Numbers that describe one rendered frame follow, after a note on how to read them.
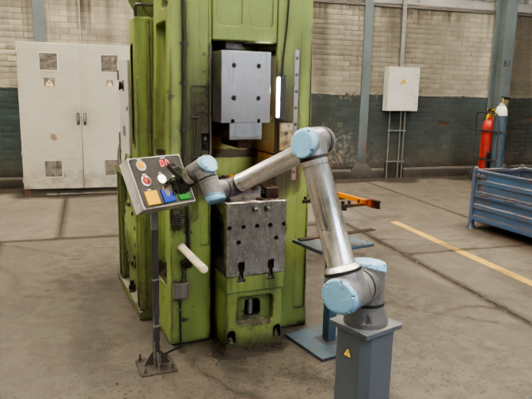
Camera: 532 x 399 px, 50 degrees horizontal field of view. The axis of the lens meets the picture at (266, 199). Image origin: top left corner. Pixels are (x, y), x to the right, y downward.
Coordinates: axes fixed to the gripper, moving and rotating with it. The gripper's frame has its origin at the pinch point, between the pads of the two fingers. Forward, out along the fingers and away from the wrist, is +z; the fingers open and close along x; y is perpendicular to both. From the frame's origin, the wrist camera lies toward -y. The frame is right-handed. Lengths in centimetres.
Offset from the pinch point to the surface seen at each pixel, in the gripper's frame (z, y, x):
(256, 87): -21, -45, 69
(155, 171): 11.2, -13.0, 7.0
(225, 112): -8, -37, 52
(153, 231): 31.5, 13.9, 8.7
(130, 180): 14.4, -10.6, -7.7
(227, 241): 24, 30, 50
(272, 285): 28, 62, 77
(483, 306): -15, 131, 234
